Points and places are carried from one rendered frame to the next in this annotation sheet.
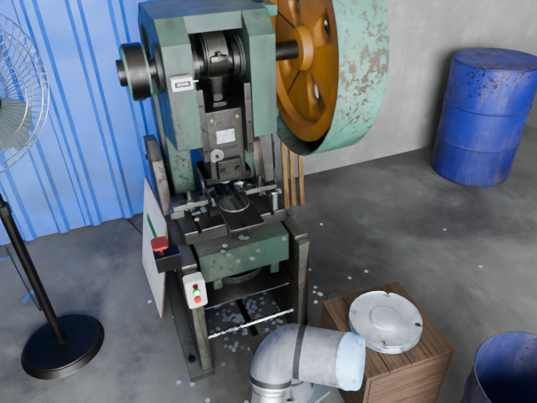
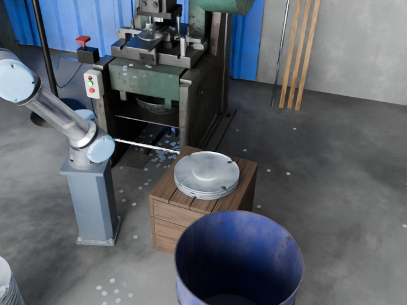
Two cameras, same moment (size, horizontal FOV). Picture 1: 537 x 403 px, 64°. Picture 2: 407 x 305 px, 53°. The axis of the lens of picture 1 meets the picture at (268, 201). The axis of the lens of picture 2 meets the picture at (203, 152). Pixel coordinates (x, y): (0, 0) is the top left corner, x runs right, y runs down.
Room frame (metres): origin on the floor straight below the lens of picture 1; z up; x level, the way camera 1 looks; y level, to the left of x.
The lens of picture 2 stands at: (0.05, -1.30, 1.53)
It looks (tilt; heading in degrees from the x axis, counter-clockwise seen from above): 36 degrees down; 37
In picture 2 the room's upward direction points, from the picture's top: 2 degrees clockwise
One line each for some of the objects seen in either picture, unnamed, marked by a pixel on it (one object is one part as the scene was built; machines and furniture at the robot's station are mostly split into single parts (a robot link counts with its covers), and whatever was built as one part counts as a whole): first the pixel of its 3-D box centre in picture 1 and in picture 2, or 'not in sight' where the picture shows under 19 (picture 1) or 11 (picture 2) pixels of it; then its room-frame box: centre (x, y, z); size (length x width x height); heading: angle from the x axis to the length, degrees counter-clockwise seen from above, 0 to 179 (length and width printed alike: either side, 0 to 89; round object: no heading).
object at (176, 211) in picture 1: (188, 201); (131, 28); (1.54, 0.34, 0.76); 0.17 x 0.06 x 0.10; 111
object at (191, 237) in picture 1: (227, 208); (160, 46); (1.60, 0.19, 0.68); 0.45 x 0.30 x 0.06; 111
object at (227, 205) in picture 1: (239, 221); (147, 51); (1.44, 0.12, 0.72); 0.25 x 0.14 x 0.14; 21
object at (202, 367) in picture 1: (169, 244); (131, 68); (1.64, 0.49, 0.45); 0.92 x 0.12 x 0.90; 21
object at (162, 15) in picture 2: (223, 171); (160, 11); (1.60, 0.19, 0.86); 0.20 x 0.16 x 0.05; 111
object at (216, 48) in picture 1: (214, 76); not in sight; (1.60, 0.19, 1.27); 0.21 x 0.12 x 0.34; 21
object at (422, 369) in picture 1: (379, 351); (205, 206); (1.19, -0.46, 0.18); 0.40 x 0.38 x 0.35; 17
